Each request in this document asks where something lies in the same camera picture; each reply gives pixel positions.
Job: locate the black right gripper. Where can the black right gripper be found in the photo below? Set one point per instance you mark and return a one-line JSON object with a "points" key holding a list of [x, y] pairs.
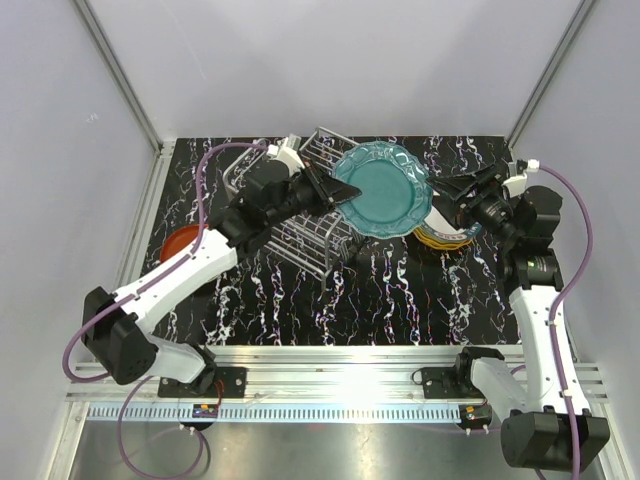
{"points": [[485, 180]]}

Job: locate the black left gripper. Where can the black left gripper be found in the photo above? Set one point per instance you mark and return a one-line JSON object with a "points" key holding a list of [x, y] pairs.
{"points": [[321, 186]]}

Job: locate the white plate green rim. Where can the white plate green rim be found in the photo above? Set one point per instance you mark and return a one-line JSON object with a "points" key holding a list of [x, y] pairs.
{"points": [[436, 225]]}

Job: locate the teal scalloped plate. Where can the teal scalloped plate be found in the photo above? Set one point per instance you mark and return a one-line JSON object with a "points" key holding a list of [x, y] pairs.
{"points": [[395, 197]]}

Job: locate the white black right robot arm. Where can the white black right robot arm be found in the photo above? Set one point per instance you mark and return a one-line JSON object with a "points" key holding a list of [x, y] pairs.
{"points": [[546, 424]]}

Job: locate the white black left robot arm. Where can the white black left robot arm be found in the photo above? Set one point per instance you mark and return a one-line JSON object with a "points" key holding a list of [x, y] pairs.
{"points": [[118, 327]]}

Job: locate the orange round plastic plate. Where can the orange round plastic plate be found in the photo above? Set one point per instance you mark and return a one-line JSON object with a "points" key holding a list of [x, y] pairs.
{"points": [[177, 241]]}

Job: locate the right small circuit board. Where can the right small circuit board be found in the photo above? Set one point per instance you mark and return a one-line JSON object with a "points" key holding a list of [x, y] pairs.
{"points": [[478, 413]]}

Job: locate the small circuit board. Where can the small circuit board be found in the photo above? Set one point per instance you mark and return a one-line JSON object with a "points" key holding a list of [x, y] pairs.
{"points": [[205, 411], [478, 413]]}

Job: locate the left small circuit board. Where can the left small circuit board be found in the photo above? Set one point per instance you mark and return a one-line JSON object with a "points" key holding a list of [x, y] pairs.
{"points": [[205, 411]]}

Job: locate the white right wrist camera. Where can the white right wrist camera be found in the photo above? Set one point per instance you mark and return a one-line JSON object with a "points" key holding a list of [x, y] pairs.
{"points": [[517, 176]]}

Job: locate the silver wire dish rack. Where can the silver wire dish rack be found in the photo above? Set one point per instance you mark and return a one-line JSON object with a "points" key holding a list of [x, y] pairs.
{"points": [[318, 245]]}

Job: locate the aluminium frame rail left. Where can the aluminium frame rail left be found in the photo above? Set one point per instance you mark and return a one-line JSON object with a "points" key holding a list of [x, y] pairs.
{"points": [[98, 36]]}

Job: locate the aluminium front mounting rail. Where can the aluminium front mounting rail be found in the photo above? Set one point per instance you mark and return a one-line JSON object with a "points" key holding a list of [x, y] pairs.
{"points": [[296, 385]]}

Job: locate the aluminium frame post right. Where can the aluminium frame post right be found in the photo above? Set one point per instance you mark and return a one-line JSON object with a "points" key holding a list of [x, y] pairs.
{"points": [[568, 38]]}

